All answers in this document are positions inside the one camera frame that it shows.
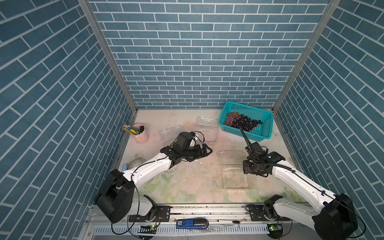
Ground black marker pen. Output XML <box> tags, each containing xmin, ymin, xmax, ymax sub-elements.
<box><xmin>218</xmin><ymin>220</ymin><xmax>241</xmax><ymax>224</ymax></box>

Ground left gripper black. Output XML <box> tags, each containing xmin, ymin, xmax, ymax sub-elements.
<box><xmin>179</xmin><ymin>143</ymin><xmax>213</xmax><ymax>162</ymax></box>

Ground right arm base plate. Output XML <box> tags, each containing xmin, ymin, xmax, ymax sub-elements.
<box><xmin>245</xmin><ymin>204</ymin><xmax>291</xmax><ymax>223</ymax></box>

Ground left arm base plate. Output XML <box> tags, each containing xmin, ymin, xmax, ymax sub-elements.
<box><xmin>128</xmin><ymin>206</ymin><xmax>171</xmax><ymax>223</ymax></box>

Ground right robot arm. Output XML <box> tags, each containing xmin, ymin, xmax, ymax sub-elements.
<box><xmin>243</xmin><ymin>141</ymin><xmax>358</xmax><ymax>240</ymax></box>

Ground dark purple grape bunch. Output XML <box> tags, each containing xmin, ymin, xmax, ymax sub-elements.
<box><xmin>232</xmin><ymin>115</ymin><xmax>263</xmax><ymax>132</ymax></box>

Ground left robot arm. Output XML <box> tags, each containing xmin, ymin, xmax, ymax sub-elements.
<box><xmin>95</xmin><ymin>132</ymin><xmax>213</xmax><ymax>224</ymax></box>

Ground coloured pens bundle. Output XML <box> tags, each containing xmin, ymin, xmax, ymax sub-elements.
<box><xmin>122</xmin><ymin>124</ymin><xmax>140</xmax><ymax>135</ymax></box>

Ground clear clamshell container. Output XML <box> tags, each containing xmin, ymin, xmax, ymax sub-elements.
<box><xmin>216</xmin><ymin>150</ymin><xmax>250</xmax><ymax>190</ymax></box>
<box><xmin>196</xmin><ymin>117</ymin><xmax>219</xmax><ymax>143</ymax></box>
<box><xmin>158</xmin><ymin>125</ymin><xmax>184</xmax><ymax>147</ymax></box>

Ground pink pen cup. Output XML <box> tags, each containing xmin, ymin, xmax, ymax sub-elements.
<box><xmin>133</xmin><ymin>124</ymin><xmax>150</xmax><ymax>145</ymax></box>

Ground blue black handheld device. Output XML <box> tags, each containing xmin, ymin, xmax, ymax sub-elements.
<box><xmin>176</xmin><ymin>218</ymin><xmax>209</xmax><ymax>230</ymax></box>

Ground aluminium front rail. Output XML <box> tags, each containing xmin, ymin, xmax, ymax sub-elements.
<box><xmin>77</xmin><ymin>202</ymin><xmax>343</xmax><ymax>240</ymax></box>

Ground teal plastic basket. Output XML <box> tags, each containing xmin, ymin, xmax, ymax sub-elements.
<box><xmin>219</xmin><ymin>101</ymin><xmax>274</xmax><ymax>142</ymax></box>

